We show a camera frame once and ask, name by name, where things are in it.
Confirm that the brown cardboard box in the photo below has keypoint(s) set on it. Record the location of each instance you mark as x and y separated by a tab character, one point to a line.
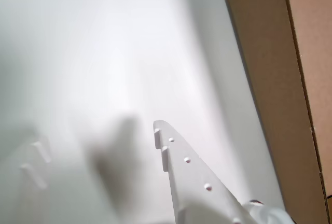
285	78

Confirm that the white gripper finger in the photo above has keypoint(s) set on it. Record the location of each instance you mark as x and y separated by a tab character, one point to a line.
192	182
31	198

